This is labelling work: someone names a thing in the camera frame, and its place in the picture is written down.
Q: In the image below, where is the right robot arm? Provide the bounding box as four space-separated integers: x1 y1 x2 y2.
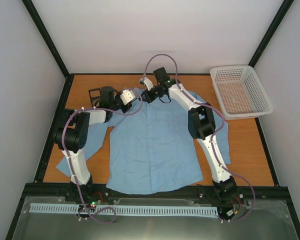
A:
139 67 237 202

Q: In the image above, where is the black display case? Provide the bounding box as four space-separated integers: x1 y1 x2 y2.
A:
88 88 101 107

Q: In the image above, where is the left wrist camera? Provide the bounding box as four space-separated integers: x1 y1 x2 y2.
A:
119 88 137 105

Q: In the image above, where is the light blue cable duct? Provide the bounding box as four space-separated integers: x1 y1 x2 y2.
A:
28 203 218 218

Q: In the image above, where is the black front rail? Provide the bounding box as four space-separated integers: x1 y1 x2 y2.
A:
22 182 291 205

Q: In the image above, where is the small green circuit board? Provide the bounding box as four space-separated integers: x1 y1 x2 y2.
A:
90 199 103 208

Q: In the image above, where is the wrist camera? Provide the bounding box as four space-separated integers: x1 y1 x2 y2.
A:
119 88 137 105
139 76 154 91

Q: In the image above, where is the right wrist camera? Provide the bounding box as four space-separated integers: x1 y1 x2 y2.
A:
139 76 154 91

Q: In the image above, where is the white plastic basket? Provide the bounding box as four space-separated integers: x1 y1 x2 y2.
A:
210 65 274 120

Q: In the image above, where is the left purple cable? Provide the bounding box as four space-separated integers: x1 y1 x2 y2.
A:
61 87 144 224

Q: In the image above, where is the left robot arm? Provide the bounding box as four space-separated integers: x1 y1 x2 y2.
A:
53 86 137 202

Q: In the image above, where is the light blue shirt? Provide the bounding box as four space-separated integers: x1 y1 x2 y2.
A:
61 88 231 193

